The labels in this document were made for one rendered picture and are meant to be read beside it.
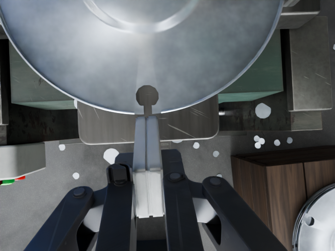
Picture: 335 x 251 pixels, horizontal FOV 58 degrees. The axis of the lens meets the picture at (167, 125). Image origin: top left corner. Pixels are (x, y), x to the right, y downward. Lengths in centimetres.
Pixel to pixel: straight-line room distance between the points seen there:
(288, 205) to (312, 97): 38
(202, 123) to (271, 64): 20
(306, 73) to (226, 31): 21
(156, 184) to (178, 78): 17
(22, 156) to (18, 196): 69
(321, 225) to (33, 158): 65
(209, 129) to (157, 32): 11
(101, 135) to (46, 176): 86
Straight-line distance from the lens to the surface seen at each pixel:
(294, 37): 50
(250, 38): 32
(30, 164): 55
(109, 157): 44
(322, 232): 84
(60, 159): 113
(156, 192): 16
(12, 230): 124
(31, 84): 47
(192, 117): 30
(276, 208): 81
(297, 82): 49
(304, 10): 45
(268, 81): 47
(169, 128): 30
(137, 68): 30
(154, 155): 16
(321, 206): 82
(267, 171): 78
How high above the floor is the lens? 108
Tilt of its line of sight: 88 degrees down
